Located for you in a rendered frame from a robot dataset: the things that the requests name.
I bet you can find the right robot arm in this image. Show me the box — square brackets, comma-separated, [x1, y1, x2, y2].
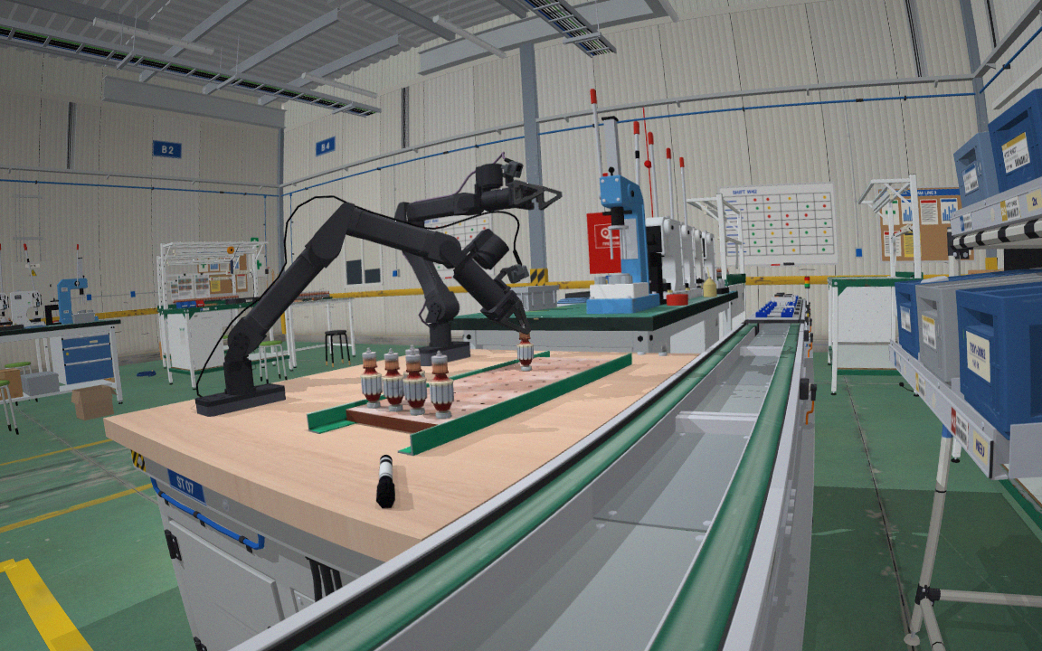
[195, 203, 508, 407]

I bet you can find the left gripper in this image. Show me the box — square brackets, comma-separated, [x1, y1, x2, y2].
[496, 172, 562, 210]

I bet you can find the brown cardboard box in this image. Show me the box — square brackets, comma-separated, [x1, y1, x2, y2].
[71, 385, 117, 420]

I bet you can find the white workbench with pegboard shelf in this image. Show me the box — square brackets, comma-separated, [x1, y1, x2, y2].
[160, 241, 269, 390]

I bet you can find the green and grey conveyor belt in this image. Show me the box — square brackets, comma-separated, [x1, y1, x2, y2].
[229, 323, 817, 651]

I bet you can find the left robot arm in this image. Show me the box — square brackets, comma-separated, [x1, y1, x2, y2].
[394, 161, 523, 354]

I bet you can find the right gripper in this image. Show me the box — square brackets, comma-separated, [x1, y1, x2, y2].
[469, 265, 531, 335]

